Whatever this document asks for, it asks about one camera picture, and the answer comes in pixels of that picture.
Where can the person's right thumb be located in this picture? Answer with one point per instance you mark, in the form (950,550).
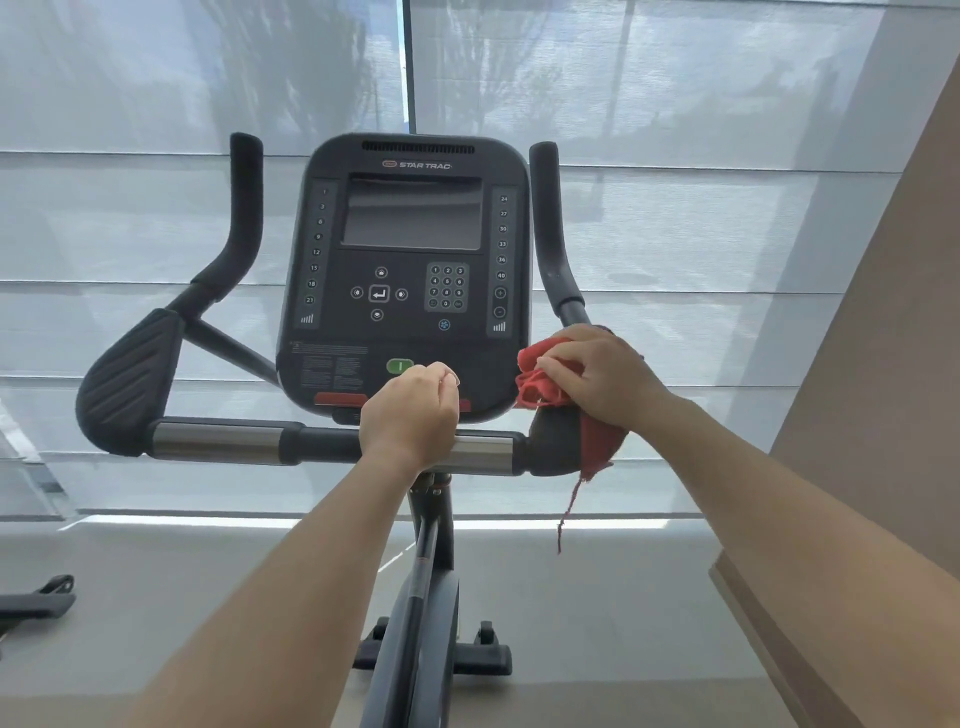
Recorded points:
(559,367)

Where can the red cleaning cloth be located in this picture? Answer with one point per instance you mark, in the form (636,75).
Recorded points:
(544,386)

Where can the person's left fingers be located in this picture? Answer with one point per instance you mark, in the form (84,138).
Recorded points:
(439,379)

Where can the black machine foot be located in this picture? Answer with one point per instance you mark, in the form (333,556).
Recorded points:
(37,600)

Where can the black exercise bike frame post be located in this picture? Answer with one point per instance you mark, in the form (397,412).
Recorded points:
(420,600)

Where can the person's right forearm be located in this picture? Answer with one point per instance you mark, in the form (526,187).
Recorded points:
(795,562)

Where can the grey translucent roller blind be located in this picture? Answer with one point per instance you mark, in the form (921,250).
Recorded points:
(675,187)
(150,225)

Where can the person's left forearm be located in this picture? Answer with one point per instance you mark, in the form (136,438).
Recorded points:
(285,607)

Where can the person's right hand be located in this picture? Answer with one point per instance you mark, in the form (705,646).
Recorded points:
(611,379)

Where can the person's left hand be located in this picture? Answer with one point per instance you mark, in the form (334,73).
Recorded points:
(409,420)

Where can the black exercise bike console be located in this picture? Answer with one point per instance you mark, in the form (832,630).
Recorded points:
(412,225)

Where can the black bike base stabilizer bar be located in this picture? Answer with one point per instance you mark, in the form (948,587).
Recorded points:
(480,658)

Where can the dark window frame mullion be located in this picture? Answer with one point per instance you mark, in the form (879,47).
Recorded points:
(408,67)

